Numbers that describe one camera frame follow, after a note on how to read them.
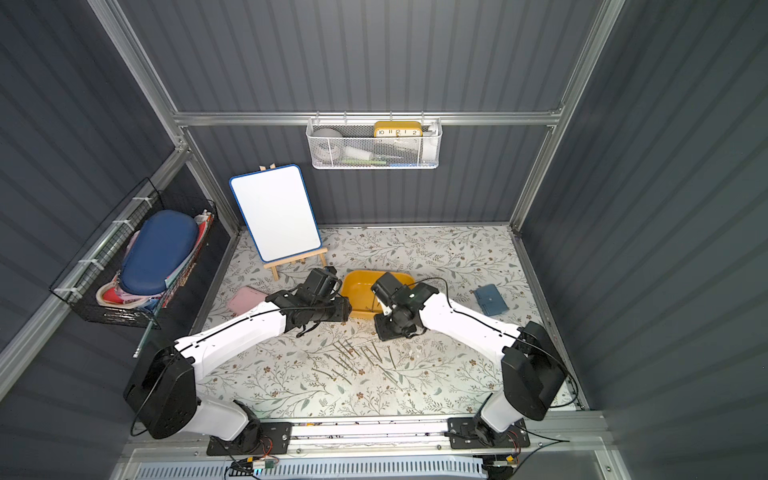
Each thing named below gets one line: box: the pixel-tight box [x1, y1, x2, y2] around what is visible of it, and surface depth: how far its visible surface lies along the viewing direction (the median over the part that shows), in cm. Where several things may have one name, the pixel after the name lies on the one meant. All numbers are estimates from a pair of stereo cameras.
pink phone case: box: [228, 286, 267, 316], surface depth 100 cm
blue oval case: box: [119, 209, 199, 296], surface depth 68 cm
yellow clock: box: [374, 121, 423, 138], surface depth 90 cm
